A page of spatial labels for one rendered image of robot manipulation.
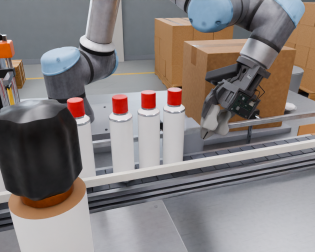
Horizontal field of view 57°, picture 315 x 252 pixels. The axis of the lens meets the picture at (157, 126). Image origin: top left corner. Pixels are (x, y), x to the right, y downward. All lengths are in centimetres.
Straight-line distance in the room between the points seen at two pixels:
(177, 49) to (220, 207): 327
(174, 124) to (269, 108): 47
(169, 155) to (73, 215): 40
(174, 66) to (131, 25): 229
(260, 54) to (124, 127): 33
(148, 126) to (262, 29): 32
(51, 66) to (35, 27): 517
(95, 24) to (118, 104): 40
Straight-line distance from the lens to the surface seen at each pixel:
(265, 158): 84
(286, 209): 76
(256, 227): 69
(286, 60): 103
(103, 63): 99
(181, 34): 385
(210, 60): 91
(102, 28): 95
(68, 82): 91
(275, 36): 69
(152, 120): 65
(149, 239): 57
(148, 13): 601
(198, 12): 59
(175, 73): 392
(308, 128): 113
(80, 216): 37
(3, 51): 67
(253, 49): 68
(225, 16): 58
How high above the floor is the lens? 129
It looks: 25 degrees down
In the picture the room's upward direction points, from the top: straight up
